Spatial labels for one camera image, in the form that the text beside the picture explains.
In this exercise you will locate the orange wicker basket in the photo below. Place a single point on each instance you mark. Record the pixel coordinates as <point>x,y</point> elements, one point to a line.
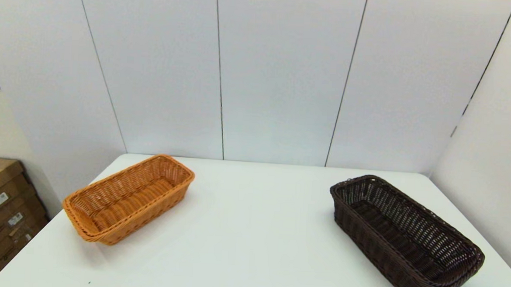
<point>126,198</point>

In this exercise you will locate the dark brown wicker basket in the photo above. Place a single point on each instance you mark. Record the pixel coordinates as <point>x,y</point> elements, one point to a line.
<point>408,239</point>

